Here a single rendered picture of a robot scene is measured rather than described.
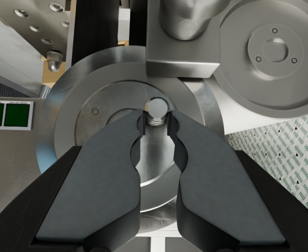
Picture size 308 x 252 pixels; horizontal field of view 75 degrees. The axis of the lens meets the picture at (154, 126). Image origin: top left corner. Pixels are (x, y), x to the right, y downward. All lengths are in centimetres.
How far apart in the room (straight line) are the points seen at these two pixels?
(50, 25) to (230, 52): 36
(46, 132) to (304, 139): 25
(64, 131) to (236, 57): 15
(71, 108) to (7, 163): 43
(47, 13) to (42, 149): 31
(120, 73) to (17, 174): 45
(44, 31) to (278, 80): 43
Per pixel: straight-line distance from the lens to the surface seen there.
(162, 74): 16
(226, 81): 18
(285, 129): 29
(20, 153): 57
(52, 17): 45
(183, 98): 16
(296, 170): 27
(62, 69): 280
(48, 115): 18
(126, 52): 18
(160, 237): 53
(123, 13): 62
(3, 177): 59
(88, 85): 17
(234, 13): 22
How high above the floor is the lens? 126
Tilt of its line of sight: 7 degrees down
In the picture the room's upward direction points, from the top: 178 degrees counter-clockwise
